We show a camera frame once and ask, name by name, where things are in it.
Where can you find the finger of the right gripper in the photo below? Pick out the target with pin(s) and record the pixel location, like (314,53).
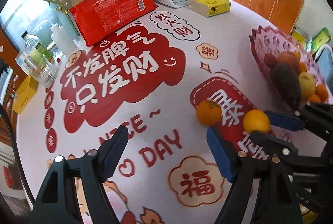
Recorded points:
(270,143)
(314,117)

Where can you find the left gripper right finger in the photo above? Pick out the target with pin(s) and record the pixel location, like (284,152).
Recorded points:
(276,199)

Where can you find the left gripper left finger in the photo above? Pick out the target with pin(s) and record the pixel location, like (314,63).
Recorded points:
(57,202)

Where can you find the orange tangerine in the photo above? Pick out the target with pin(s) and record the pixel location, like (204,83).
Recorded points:
(208,113)
(321,92)

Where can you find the yellow pear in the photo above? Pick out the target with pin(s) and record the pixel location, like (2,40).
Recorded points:
(307,85)

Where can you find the dark avocado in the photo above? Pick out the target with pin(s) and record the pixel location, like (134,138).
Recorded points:
(286,82)

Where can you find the red apple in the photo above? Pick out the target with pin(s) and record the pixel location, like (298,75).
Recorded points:
(289,59)

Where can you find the small red lychee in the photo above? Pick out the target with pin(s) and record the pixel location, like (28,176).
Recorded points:
(270,60)

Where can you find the orange tangerine front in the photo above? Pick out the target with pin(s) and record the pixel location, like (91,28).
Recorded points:
(208,113)

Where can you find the orange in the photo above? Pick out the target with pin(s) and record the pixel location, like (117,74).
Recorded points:
(302,67)

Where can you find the small yellow tangerine upper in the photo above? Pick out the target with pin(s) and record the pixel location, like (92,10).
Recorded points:
(314,99)

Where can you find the small yellow tangerine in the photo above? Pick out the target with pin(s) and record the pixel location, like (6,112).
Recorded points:
(314,99)
(256,120)

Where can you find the small yellow tangerine right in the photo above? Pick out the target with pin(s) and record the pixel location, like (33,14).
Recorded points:
(256,120)

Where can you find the blue sofa chair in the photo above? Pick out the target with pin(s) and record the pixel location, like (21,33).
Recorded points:
(323,58)

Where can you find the tangerine with stem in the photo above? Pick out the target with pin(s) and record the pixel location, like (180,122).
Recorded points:
(297,55)

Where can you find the cardboard box with bags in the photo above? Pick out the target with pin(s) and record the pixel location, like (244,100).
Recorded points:
(311,44)

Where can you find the pink plastic fruit bowl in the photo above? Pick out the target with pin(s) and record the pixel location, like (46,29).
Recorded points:
(265,40)

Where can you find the small yellow box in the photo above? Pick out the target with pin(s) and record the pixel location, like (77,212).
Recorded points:
(24,94)

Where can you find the clear glass cup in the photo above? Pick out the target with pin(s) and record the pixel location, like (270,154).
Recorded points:
(44,72)

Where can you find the printed festive tablecloth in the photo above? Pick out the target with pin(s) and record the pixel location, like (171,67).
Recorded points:
(150,76)

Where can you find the clear plastic bottle green label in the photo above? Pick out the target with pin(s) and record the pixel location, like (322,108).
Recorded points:
(35,51)

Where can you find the yellow tissue box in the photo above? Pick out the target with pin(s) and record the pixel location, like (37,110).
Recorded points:
(209,8)

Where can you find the white squeeze bottle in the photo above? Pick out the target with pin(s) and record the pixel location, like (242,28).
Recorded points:
(62,40)

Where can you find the red paper cup package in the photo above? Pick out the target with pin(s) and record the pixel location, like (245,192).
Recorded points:
(97,19)

